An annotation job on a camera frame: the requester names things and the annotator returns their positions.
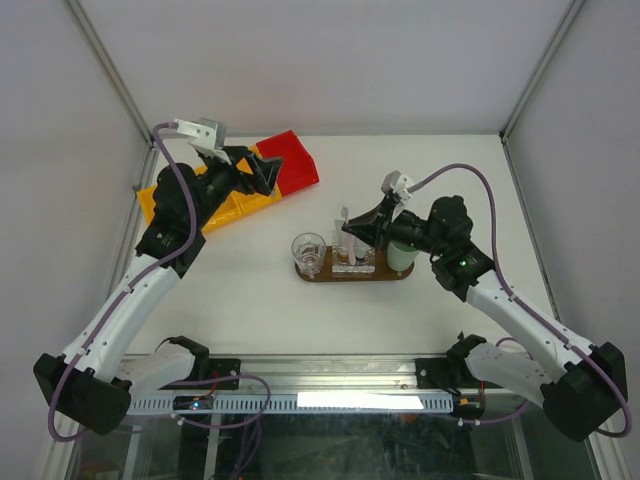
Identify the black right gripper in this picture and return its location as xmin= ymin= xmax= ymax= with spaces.
xmin=341 ymin=196 xmax=447 ymax=258

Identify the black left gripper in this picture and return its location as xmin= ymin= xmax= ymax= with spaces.
xmin=190 ymin=146 xmax=283 ymax=231

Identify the white toothpaste tube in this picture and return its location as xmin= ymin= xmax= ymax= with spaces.
xmin=332 ymin=219 xmax=349 ymax=265
xmin=354 ymin=238 xmax=375 ymax=264

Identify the clear compartment organizer box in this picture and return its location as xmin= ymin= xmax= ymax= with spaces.
xmin=331 ymin=250 xmax=375 ymax=277

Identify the pale green cup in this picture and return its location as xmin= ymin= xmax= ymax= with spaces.
xmin=387 ymin=241 xmax=420 ymax=272

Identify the clear plastic cup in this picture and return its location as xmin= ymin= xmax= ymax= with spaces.
xmin=291 ymin=232 xmax=327 ymax=277

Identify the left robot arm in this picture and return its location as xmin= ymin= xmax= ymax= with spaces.
xmin=33 ymin=146 xmax=284 ymax=442

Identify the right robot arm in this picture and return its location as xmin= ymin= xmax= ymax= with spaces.
xmin=342 ymin=194 xmax=630 ymax=441

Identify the yellow toothbrush bin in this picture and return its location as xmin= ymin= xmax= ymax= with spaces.
xmin=232 ymin=145 xmax=282 ymax=215

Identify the yellow toothpaste bin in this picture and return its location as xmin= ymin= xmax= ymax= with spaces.
xmin=197 ymin=164 xmax=244 ymax=232

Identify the oval wooden tray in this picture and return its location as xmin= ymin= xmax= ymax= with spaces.
xmin=294 ymin=246 xmax=414 ymax=283

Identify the red plastic bin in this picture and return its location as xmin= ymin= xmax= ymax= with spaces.
xmin=256 ymin=130 xmax=319 ymax=197

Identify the empty yellow bin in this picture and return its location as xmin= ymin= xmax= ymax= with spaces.
xmin=136 ymin=185 xmax=157 ymax=225

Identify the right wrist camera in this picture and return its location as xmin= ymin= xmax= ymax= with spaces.
xmin=381 ymin=170 xmax=415 ymax=218

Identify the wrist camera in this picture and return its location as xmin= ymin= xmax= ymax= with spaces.
xmin=174 ymin=118 xmax=231 ymax=165
xmin=381 ymin=170 xmax=415 ymax=218

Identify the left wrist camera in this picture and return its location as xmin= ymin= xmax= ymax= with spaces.
xmin=174 ymin=118 xmax=231 ymax=165

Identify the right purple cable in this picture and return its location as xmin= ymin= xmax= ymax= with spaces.
xmin=409 ymin=162 xmax=629 ymax=437

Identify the purple cable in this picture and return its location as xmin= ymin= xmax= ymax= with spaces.
xmin=409 ymin=162 xmax=629 ymax=437
xmin=47 ymin=122 xmax=274 ymax=444

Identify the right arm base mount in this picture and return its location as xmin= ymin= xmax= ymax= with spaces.
xmin=414 ymin=333 xmax=487 ymax=395

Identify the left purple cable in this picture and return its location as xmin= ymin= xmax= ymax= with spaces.
xmin=47 ymin=122 xmax=274 ymax=444

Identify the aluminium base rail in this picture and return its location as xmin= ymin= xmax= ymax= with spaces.
xmin=119 ymin=354 xmax=556 ymax=401

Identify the white slotted cable duct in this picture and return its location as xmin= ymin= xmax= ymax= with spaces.
xmin=128 ymin=392 xmax=454 ymax=416

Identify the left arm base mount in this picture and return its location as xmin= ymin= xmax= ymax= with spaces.
xmin=154 ymin=336 xmax=242 ymax=382

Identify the left aluminium frame post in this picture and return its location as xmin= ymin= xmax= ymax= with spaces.
xmin=62 ymin=0 xmax=164 ymax=154

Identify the aluminium frame post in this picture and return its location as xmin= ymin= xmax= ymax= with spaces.
xmin=62 ymin=0 xmax=164 ymax=154
xmin=498 ymin=0 xmax=586 ymax=144

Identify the right aluminium frame post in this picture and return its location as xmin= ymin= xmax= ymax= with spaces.
xmin=498 ymin=0 xmax=586 ymax=144

